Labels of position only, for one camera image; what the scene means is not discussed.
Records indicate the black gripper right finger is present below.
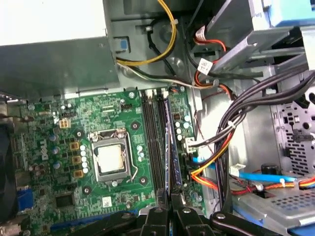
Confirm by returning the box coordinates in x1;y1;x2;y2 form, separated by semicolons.
171;193;288;236

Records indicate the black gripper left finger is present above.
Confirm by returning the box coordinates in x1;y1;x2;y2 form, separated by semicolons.
71;189;170;236

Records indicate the blue RAM stick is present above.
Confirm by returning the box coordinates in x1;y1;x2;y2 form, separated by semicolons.
162;94;174;236

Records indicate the black RAM slot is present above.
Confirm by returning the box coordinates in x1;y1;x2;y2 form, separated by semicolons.
141;89;160;195
149;89;167;195

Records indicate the blue expansion slot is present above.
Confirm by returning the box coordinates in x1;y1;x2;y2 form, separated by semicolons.
53;207;138;233

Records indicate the metal locking lever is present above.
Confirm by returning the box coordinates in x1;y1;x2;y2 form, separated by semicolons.
115;130;139;180

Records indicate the metal socket cover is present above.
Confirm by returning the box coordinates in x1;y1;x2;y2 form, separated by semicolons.
89;129;132;182

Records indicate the silver CPU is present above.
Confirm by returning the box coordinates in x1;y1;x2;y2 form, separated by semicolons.
95;144;125;173

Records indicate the grey metal disk bay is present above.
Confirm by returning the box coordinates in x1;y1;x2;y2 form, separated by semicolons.
231;189;315;236

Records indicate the black open PC case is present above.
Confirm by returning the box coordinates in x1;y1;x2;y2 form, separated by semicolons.
0;0;315;236

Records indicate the hard disk in blue carrier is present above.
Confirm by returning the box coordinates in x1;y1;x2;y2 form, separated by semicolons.
286;222;315;236

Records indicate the green motherboard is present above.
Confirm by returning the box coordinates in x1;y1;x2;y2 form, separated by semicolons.
0;86;207;236

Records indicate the blue VGA port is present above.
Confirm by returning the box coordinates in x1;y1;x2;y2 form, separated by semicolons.
17;186;34;212

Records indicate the black case fan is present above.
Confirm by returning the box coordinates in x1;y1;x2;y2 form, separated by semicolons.
0;98;20;217

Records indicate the grey metal drive cage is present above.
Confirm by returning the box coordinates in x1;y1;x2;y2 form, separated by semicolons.
206;0;315;79

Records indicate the grey power supply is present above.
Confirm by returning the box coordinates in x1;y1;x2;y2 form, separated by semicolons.
0;0;121;99

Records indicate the blue drive bay latch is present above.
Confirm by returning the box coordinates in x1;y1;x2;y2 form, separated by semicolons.
262;0;315;28

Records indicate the orange red wire bundle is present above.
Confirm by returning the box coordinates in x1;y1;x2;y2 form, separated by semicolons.
189;130;234;191

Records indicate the blue data wire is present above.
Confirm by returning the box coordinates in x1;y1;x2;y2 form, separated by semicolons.
191;156;300;184

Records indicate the black wire bundle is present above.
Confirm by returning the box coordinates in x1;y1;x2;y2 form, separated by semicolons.
214;71;315;214

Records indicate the grey white wire bundle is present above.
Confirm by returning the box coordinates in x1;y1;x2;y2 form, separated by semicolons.
117;62;215;89

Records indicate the red wire with white labels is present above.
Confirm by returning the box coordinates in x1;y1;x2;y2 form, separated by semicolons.
193;26;234;101

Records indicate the yellow wire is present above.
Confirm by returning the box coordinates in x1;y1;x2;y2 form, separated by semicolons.
117;0;178;67

